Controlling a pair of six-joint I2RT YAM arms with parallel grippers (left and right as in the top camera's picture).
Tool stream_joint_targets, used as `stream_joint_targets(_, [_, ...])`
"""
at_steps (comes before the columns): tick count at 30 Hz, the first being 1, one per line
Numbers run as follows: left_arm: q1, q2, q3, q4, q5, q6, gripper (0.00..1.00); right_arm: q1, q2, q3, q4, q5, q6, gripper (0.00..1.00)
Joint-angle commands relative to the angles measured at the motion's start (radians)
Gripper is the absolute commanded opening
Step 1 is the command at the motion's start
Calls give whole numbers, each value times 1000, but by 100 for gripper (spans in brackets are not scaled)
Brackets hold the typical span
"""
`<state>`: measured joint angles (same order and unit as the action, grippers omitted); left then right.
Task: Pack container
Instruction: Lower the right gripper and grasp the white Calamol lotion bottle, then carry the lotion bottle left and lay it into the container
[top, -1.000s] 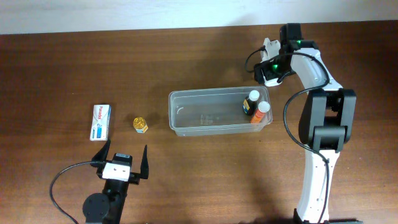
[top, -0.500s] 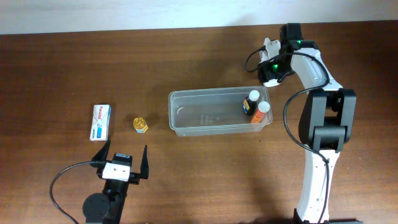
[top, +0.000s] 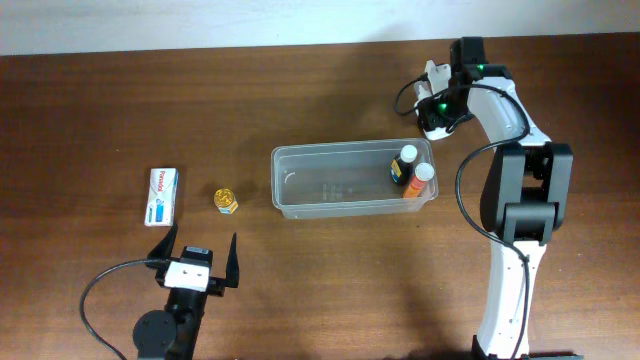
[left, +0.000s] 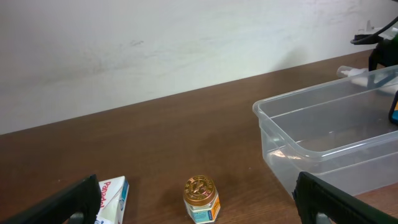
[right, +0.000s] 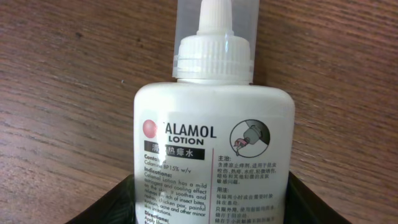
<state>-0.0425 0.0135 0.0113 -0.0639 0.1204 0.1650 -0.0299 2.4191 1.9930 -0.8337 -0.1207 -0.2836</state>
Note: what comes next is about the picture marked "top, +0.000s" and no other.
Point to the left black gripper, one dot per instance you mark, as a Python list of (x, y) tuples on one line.
[(218, 286)]

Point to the small gold lid jar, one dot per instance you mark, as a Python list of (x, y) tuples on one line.
[(225, 201)]

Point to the white Panadol medicine box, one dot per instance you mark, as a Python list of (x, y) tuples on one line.
[(160, 207)]

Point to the clear plastic container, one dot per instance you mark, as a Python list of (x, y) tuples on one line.
[(343, 179)]

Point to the dark bottle white cap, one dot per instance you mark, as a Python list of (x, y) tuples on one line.
[(402, 166)]

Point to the white spray bottle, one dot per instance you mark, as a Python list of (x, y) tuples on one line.
[(433, 116)]

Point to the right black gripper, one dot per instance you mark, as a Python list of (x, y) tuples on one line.
[(435, 117)]

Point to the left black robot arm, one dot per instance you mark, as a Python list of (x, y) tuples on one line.
[(172, 332)]

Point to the orange tube white cap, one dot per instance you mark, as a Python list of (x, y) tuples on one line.
[(423, 173)]

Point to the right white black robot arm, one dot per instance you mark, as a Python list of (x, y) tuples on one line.
[(525, 193)]

